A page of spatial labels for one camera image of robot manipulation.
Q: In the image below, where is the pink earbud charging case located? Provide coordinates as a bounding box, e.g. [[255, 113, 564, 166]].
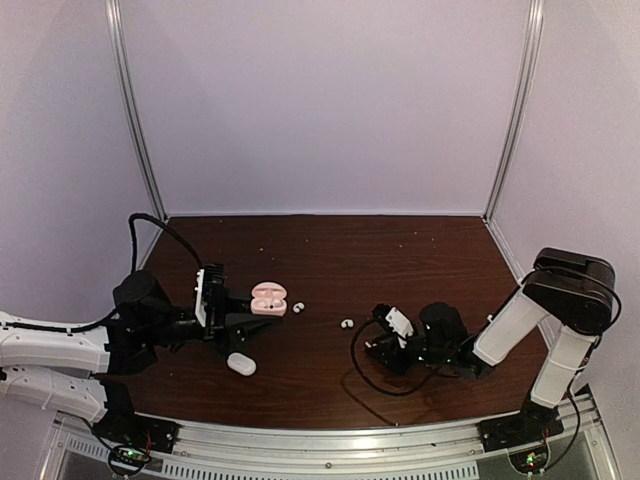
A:
[[250, 281, 288, 317]]

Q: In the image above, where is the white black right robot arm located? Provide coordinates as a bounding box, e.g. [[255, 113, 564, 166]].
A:
[[363, 247, 622, 442]]

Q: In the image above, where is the black right braided cable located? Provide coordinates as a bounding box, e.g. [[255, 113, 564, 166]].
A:
[[349, 314, 451, 396]]

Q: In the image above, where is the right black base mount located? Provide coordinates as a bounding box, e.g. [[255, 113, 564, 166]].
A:
[[478, 400, 564, 452]]

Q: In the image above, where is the left aluminium corner post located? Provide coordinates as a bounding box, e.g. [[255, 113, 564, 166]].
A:
[[105, 0, 168, 220]]

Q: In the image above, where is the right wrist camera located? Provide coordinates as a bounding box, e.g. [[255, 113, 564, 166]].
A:
[[372, 304, 415, 349]]

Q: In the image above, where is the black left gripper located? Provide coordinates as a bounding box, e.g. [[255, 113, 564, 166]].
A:
[[143, 286, 282, 360]]

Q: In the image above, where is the black braided cable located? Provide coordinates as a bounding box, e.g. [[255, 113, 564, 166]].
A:
[[69, 213, 211, 334], [349, 314, 451, 396]]

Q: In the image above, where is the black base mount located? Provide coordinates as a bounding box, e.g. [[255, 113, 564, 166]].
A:
[[92, 381, 179, 453], [478, 400, 564, 452]]

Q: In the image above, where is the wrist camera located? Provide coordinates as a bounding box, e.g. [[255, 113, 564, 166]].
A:
[[372, 304, 415, 349], [194, 263, 224, 327]]

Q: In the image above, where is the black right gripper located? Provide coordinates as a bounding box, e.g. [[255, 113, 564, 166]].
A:
[[366, 333, 454, 377]]

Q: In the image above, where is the black left braided cable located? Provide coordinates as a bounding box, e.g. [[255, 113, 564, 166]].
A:
[[69, 213, 211, 334]]

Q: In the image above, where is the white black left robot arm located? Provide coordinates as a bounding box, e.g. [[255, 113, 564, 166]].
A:
[[1, 267, 288, 444]]

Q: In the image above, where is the aluminium front frame rail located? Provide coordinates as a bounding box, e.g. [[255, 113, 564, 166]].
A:
[[47, 392, 621, 480]]

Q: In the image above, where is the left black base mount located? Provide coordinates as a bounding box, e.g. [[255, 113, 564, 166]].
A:
[[92, 381, 179, 453]]

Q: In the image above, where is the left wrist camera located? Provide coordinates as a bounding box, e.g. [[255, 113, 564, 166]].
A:
[[194, 263, 224, 327]]

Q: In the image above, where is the white oval charging case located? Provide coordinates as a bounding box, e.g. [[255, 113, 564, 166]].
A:
[[226, 352, 257, 377]]

